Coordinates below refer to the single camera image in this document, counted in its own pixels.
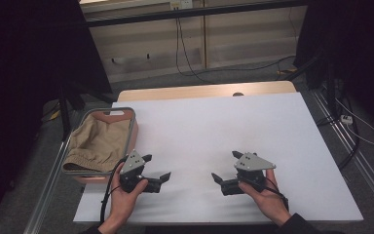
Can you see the pink basket with grey rim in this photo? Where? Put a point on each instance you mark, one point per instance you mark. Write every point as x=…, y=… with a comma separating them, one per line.
x=133, y=136

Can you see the white wall outlet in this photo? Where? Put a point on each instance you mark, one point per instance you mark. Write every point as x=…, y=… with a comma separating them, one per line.
x=180, y=4

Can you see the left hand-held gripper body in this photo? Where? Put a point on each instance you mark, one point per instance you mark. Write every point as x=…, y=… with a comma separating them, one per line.
x=133, y=162

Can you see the white power strip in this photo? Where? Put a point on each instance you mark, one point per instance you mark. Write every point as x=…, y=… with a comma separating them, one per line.
x=346, y=119

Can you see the aluminium floor rail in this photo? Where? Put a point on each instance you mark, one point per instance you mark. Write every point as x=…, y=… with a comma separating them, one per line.
x=363, y=162
x=50, y=182

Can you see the black horizontal bar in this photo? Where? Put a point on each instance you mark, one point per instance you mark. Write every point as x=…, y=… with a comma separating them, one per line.
x=191, y=13

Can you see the black stand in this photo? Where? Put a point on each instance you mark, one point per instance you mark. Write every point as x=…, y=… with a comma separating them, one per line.
x=65, y=113
x=329, y=84

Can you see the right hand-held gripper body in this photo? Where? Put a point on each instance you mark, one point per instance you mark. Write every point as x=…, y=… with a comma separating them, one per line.
x=253, y=162

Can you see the person's right hand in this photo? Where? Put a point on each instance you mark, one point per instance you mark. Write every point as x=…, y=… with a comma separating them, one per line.
x=269, y=203

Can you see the tan shorts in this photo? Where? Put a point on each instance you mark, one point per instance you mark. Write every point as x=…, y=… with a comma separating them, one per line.
x=99, y=143

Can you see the yellow floor marker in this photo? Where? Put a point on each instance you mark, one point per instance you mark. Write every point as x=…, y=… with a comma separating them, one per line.
x=287, y=70
x=55, y=114

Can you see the person's left hand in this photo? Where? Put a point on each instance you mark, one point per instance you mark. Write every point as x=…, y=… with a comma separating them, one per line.
x=121, y=204

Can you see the white table cover sheet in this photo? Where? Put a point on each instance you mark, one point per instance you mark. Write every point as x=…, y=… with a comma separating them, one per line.
x=207, y=130

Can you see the dark round table grommet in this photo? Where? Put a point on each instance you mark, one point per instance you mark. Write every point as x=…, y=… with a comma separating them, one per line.
x=238, y=94

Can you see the black curtain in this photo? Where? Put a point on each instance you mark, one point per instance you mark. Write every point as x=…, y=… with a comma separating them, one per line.
x=354, y=39
x=29, y=65

